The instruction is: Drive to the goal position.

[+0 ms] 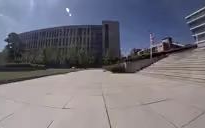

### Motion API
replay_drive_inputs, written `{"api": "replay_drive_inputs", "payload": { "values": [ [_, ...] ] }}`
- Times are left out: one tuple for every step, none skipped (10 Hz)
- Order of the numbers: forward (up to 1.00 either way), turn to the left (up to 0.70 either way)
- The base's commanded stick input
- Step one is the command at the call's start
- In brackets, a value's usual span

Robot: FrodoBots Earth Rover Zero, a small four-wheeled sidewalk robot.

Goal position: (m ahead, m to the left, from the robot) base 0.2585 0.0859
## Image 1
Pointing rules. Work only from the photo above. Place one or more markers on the low brick building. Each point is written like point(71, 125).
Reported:
point(163, 46)

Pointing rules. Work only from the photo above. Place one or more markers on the tall dark building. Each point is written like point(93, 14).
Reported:
point(66, 38)

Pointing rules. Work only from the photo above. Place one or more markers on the row of trees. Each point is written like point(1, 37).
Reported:
point(56, 55)

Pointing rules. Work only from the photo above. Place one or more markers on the wide concrete steps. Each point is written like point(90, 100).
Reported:
point(183, 66)

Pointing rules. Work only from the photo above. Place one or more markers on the dark hedge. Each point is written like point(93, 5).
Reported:
point(16, 66)

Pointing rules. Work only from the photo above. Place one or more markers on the dark bush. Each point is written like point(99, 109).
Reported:
point(115, 68)

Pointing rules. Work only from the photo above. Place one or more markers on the low retaining wall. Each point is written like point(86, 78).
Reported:
point(140, 63)

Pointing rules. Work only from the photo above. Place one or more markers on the grey concrete slab plaza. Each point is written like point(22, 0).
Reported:
point(90, 96)

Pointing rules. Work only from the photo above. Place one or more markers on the raised bed with kerb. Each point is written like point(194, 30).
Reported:
point(23, 74)

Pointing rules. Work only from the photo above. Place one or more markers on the tall pole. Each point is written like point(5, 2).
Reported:
point(151, 46)

